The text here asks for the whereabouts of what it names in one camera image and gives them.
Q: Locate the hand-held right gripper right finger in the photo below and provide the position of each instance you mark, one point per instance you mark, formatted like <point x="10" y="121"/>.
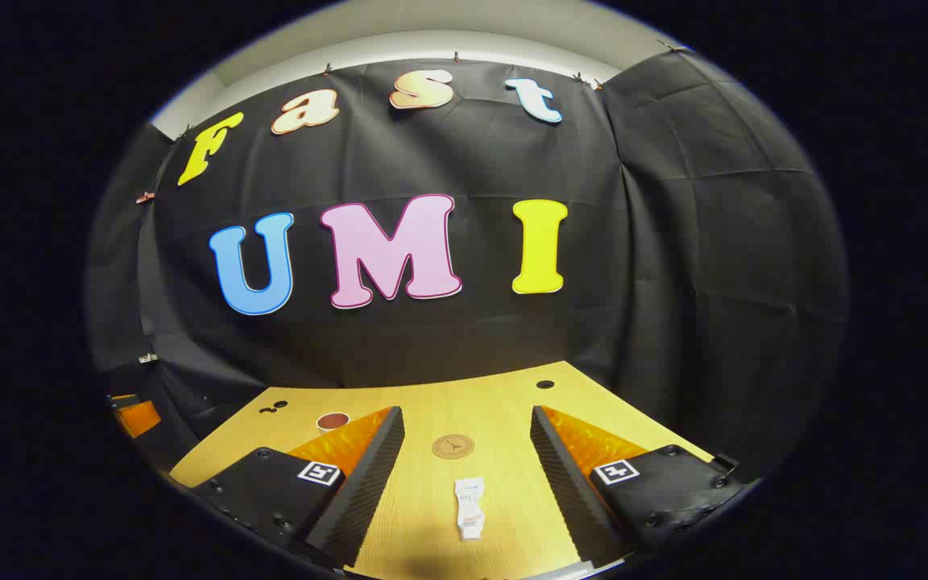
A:
<point x="565" y="483"/>

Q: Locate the white toothpaste tube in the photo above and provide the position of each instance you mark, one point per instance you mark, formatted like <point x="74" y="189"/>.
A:
<point x="470" y="507"/>

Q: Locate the light wooden desktop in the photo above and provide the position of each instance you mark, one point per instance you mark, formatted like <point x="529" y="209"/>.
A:
<point x="448" y="411"/>

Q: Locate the round wooden coaster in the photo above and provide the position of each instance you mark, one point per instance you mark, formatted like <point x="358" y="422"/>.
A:
<point x="453" y="446"/>

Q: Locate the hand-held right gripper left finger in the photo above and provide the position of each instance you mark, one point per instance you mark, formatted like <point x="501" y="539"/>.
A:
<point x="367" y="483"/>

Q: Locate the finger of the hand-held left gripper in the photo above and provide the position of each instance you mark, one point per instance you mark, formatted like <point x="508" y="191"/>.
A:
<point x="138" y="417"/>

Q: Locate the black backdrop cloth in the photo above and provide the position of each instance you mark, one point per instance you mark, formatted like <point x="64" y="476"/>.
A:
<point x="472" y="161"/>

